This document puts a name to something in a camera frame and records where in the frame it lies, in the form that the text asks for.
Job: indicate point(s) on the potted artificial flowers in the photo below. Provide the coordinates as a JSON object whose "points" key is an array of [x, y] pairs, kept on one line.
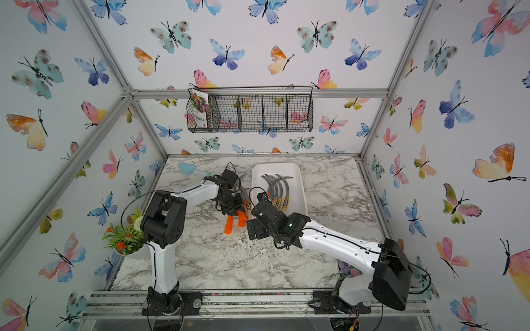
{"points": [[128, 240]]}

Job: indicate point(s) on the labelled wooden handle sickle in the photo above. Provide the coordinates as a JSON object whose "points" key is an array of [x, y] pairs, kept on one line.
{"points": [[246, 202]]}

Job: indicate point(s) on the flower seed packet in basket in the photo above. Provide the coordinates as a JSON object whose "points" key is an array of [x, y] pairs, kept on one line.
{"points": [[200, 108]]}

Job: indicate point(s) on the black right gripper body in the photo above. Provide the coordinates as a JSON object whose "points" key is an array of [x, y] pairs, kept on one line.
{"points": [[275, 237]]}

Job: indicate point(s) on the black wire wall basket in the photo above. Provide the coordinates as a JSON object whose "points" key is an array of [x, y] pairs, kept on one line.
{"points": [[263, 110]]}

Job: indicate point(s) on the white plastic storage tray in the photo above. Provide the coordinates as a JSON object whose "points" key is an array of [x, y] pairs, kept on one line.
{"points": [[297, 199]]}

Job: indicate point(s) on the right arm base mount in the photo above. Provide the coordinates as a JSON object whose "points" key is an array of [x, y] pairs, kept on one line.
{"points": [[328, 302]]}

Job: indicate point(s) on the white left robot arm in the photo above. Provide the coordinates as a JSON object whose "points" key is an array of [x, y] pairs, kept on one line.
{"points": [[164, 220]]}

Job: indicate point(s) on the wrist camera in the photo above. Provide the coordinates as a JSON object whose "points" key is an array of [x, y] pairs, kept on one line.
{"points": [[231, 178], [263, 197]]}

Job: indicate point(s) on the light blue plastic trowel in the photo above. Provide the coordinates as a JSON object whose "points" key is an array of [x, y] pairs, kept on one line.
{"points": [[190, 169]]}

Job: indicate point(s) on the flower seed packet on table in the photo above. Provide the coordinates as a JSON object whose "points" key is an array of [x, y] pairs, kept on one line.
{"points": [[348, 271]]}

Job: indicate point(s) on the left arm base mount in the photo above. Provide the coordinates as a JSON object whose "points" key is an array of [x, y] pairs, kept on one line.
{"points": [[174, 303]]}

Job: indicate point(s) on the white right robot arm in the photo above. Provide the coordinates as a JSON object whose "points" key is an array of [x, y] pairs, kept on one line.
{"points": [[386, 272]]}

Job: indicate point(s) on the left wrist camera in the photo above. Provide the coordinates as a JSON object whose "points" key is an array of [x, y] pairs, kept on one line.
{"points": [[231, 178]]}

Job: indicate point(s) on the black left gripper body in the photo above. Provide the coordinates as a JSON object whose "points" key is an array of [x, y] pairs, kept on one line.
{"points": [[232, 204]]}

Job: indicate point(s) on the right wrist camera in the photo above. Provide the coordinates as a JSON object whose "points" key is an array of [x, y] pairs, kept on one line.
{"points": [[263, 197]]}

